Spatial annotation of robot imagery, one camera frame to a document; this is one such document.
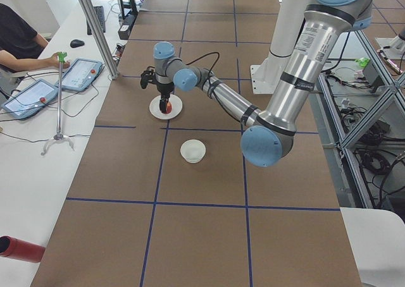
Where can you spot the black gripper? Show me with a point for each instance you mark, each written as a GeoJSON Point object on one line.
{"type": "Point", "coordinates": [165, 89]}

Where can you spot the red yellow apple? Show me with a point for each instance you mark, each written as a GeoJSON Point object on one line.
{"type": "Point", "coordinates": [168, 107]}

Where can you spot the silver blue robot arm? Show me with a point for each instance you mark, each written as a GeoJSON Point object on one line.
{"type": "Point", "coordinates": [312, 28]}

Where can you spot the white round plate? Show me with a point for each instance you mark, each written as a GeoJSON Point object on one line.
{"type": "Point", "coordinates": [176, 108]}

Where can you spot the white bowl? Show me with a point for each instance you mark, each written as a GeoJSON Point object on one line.
{"type": "Point", "coordinates": [193, 151]}

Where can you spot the blue teach pendant far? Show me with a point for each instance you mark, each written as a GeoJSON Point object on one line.
{"type": "Point", "coordinates": [80, 74]}

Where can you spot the blue teach pendant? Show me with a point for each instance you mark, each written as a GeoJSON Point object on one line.
{"type": "Point", "coordinates": [80, 74]}
{"type": "Point", "coordinates": [31, 100]}

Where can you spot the brown paper table cover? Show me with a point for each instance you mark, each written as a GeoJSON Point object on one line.
{"type": "Point", "coordinates": [138, 214]}

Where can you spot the black computer mouse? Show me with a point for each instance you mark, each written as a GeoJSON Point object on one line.
{"type": "Point", "coordinates": [75, 43]}

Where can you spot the black keyboard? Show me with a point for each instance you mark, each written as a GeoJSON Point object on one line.
{"type": "Point", "coordinates": [99, 11]}

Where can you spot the metal reacher grabber tool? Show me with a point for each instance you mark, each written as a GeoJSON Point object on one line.
{"type": "Point", "coordinates": [58, 137]}

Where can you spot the blue teach pendant near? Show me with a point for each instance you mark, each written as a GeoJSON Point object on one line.
{"type": "Point", "coordinates": [31, 100]}

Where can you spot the person in black shirt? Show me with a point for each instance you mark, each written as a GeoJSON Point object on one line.
{"type": "Point", "coordinates": [21, 45]}

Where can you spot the grey box with green object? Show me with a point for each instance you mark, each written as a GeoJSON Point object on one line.
{"type": "Point", "coordinates": [369, 73]}

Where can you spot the red cylinder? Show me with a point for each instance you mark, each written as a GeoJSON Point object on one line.
{"type": "Point", "coordinates": [17, 249]}

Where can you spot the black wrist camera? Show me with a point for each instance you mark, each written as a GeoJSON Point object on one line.
{"type": "Point", "coordinates": [147, 77]}

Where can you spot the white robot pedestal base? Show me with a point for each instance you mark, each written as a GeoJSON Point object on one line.
{"type": "Point", "coordinates": [278, 62]}

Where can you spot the aluminium frame post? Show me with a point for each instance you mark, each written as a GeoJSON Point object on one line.
{"type": "Point", "coordinates": [99, 37]}

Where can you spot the aluminium frame rail right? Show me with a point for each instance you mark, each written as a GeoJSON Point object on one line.
{"type": "Point", "coordinates": [362, 132]}

